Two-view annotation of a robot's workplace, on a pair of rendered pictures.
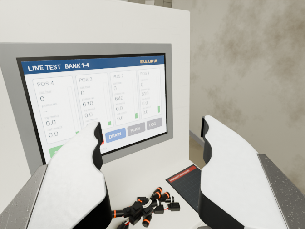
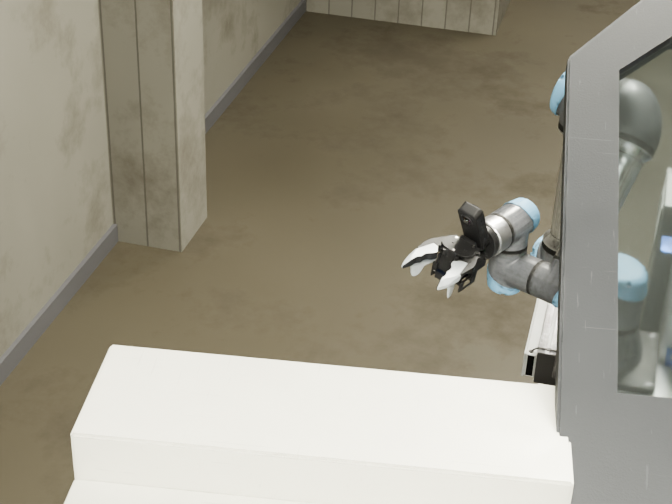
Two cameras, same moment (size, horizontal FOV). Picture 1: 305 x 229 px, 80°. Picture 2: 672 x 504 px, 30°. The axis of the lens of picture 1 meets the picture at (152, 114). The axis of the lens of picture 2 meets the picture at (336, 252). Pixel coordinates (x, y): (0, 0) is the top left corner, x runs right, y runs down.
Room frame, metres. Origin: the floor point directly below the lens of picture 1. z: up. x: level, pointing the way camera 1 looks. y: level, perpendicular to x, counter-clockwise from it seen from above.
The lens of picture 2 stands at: (1.65, 1.23, 2.70)
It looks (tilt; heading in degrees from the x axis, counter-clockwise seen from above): 32 degrees down; 224
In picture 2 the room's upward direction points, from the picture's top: 2 degrees clockwise
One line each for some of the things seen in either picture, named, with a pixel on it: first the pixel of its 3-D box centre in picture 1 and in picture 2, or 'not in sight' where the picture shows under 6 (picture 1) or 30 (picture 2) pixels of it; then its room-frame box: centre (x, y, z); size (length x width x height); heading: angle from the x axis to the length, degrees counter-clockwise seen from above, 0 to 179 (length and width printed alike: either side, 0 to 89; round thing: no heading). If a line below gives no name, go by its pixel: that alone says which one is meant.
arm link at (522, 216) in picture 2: not in sight; (511, 223); (-0.18, -0.02, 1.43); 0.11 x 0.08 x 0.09; 4
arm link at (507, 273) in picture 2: not in sight; (513, 267); (-0.18, -0.01, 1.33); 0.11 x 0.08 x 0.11; 94
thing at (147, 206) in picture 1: (144, 208); not in sight; (0.36, -0.01, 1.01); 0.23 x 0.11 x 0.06; 129
